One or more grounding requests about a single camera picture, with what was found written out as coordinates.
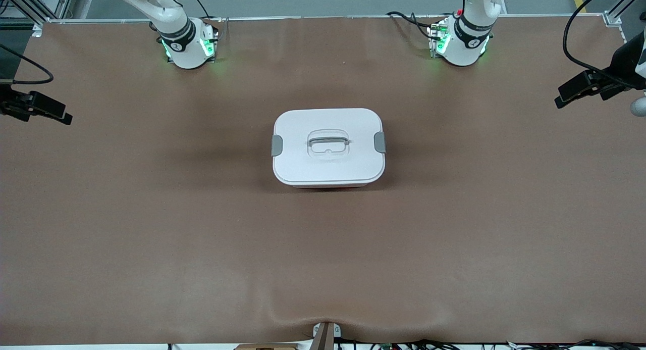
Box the black left base cable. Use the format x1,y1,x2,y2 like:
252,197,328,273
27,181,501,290
386,11,437,41

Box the brown table mat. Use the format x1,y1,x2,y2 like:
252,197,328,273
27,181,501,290
0,17,646,346

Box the pink translucent plastic box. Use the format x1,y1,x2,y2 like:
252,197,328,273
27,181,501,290
290,180,372,189

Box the metal table clamp bracket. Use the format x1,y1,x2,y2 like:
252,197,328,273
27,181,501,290
312,321,342,350

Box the white box lid grey clips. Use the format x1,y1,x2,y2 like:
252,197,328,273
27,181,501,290
272,108,387,185

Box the black right base cable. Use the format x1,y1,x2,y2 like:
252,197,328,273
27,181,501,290
189,0,218,20

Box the black base cable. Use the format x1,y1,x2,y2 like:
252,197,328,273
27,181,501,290
386,11,437,41
189,0,218,20

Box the aluminium frame extrusion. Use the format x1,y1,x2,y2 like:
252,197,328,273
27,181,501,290
603,0,646,27
0,0,76,37

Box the aluminium table edge rail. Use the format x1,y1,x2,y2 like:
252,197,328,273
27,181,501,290
45,14,606,24

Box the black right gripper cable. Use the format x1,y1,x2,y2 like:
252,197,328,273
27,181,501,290
0,43,55,85

